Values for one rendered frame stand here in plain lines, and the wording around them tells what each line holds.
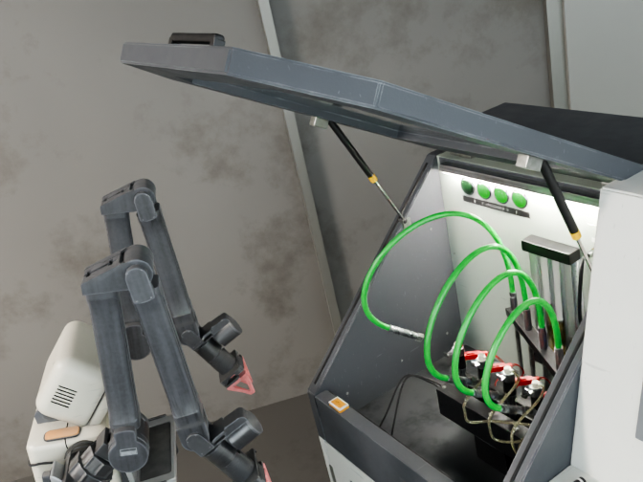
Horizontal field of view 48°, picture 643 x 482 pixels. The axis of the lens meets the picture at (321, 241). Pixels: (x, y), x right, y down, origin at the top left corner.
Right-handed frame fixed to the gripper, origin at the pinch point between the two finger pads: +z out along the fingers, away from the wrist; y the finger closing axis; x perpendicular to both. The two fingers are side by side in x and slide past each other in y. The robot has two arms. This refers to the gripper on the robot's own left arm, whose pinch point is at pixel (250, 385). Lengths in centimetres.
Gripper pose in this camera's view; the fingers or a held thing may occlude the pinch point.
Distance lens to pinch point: 201.6
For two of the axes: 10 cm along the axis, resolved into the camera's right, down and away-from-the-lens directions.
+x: -7.6, 6.4, 0.9
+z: 6.1, 6.8, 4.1
